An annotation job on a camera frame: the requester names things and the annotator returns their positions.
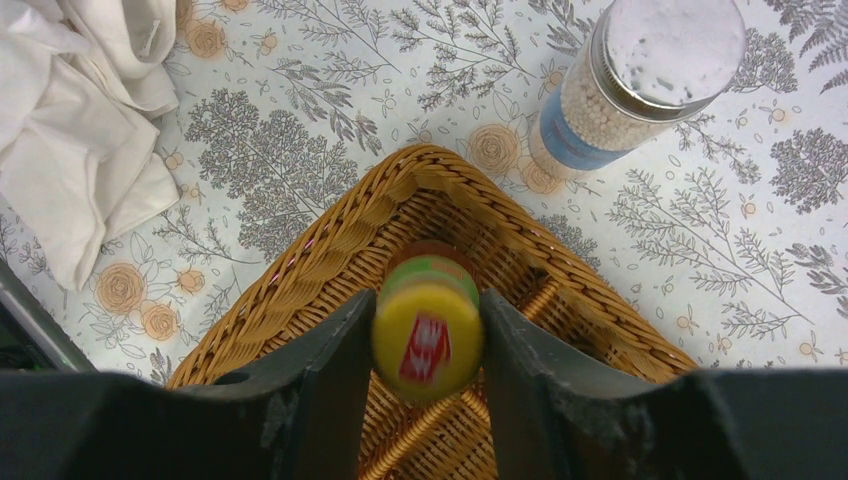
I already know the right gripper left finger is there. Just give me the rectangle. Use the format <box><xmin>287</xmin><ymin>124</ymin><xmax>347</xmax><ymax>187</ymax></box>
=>
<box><xmin>1</xmin><ymin>289</ymin><xmax>376</xmax><ymax>479</ymax></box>

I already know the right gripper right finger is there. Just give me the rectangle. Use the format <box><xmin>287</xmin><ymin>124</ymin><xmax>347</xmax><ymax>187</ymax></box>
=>
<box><xmin>480</xmin><ymin>289</ymin><xmax>847</xmax><ymax>479</ymax></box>

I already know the yellow cap sauce bottle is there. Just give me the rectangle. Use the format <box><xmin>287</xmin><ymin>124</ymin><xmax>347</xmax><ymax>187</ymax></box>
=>
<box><xmin>370</xmin><ymin>240</ymin><xmax>485</xmax><ymax>402</ymax></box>

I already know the wicker divided basket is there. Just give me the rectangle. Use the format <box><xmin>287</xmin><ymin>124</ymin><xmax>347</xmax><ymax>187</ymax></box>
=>
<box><xmin>165</xmin><ymin>144</ymin><xmax>698</xmax><ymax>480</ymax></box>

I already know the floral table mat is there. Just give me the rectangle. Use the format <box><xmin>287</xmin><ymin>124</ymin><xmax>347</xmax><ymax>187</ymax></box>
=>
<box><xmin>1</xmin><ymin>1</ymin><xmax>847</xmax><ymax>384</ymax></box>

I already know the blue label shaker left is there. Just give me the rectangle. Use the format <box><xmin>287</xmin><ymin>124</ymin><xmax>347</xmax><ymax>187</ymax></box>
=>
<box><xmin>529</xmin><ymin>1</ymin><xmax>747</xmax><ymax>179</ymax></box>

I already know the white crumpled cloth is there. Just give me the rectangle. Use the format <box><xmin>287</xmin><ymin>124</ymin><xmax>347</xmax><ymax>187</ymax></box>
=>
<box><xmin>1</xmin><ymin>1</ymin><xmax>179</xmax><ymax>291</ymax></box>

